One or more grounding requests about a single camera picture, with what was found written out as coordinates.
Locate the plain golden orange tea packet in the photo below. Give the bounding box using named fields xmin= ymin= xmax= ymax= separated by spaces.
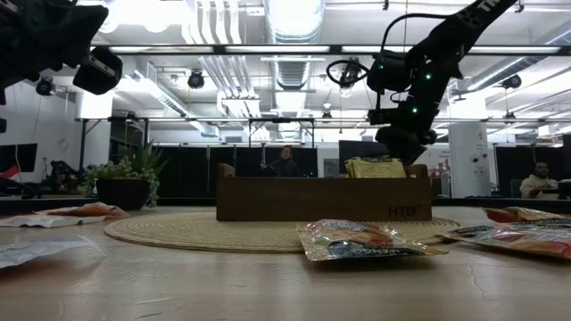
xmin=484 ymin=206 xmax=571 ymax=224

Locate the round woven beige placemat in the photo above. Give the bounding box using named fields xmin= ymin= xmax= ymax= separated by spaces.
xmin=103 ymin=210 xmax=461 ymax=254

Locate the potted green succulent plant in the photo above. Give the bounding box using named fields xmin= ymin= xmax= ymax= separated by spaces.
xmin=83 ymin=140 xmax=171 ymax=212

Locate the dark wall monitor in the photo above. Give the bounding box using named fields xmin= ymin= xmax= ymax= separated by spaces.
xmin=0 ymin=143 xmax=39 ymax=174

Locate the black partition panel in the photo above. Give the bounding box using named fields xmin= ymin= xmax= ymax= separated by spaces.
xmin=153 ymin=145 xmax=319 ymax=200
xmin=494 ymin=145 xmax=564 ymax=199

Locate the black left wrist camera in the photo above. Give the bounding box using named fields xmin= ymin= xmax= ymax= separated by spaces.
xmin=72 ymin=45 xmax=124 ymax=96

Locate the orange mango tea packet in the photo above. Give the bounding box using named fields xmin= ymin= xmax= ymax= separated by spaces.
xmin=297 ymin=218 xmax=449 ymax=262
xmin=438 ymin=224 xmax=571 ymax=261
xmin=499 ymin=218 xmax=571 ymax=235

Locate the orange and white tea packet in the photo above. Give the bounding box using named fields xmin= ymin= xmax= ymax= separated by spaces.
xmin=46 ymin=202 xmax=131 ymax=219
xmin=0 ymin=214 xmax=108 ymax=229
xmin=0 ymin=234 xmax=107 ymax=270

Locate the dark wooden tea box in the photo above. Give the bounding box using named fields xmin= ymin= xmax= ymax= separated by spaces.
xmin=216 ymin=162 xmax=434 ymax=223

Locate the black aluminium rig frame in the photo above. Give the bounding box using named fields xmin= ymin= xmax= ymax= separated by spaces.
xmin=0 ymin=43 xmax=571 ymax=214

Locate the person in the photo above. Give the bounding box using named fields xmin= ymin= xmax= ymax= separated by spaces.
xmin=266 ymin=144 xmax=302 ymax=178
xmin=519 ymin=160 xmax=561 ymax=200

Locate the white pillar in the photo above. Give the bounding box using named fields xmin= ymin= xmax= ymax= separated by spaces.
xmin=447 ymin=121 xmax=492 ymax=199

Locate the black ceiling spot lamp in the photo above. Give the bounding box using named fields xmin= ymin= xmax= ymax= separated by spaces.
xmin=35 ymin=76 xmax=57 ymax=98
xmin=186 ymin=69 xmax=206 ymax=90
xmin=501 ymin=73 xmax=523 ymax=90
xmin=337 ymin=56 xmax=363 ymax=90

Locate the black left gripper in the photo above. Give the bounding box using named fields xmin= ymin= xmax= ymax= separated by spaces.
xmin=0 ymin=0 xmax=110 ymax=93

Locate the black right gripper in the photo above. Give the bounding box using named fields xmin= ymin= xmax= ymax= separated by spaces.
xmin=368 ymin=95 xmax=441 ymax=167

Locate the silver ceiling air duct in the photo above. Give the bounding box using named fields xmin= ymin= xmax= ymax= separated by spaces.
xmin=263 ymin=0 xmax=327 ymax=93

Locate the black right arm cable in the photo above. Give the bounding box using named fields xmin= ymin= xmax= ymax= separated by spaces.
xmin=325 ymin=12 xmax=450 ymax=89

